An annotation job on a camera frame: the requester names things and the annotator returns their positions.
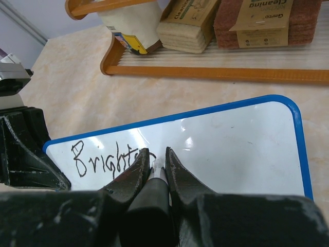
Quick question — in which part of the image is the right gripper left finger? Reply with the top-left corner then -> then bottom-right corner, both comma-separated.
1,148 -> 150,246

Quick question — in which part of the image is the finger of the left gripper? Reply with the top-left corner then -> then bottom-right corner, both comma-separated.
1,113 -> 71,190
24,108 -> 50,148

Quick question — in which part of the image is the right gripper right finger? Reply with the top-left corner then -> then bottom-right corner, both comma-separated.
166,147 -> 328,246

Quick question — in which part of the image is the black white marker pen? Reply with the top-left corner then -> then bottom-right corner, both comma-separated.
119,158 -> 176,246

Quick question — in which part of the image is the blue framed whiteboard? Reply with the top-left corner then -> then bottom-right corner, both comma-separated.
43,95 -> 313,198

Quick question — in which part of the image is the white bag left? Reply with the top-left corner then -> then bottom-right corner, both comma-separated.
97,2 -> 162,55

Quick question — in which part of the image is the brown cardboard box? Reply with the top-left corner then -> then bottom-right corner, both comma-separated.
157,0 -> 221,54

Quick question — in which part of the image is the wooden three tier rack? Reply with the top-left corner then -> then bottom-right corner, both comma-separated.
64,0 -> 329,85

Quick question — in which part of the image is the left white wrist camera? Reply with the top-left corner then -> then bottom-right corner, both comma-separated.
1,49 -> 34,110

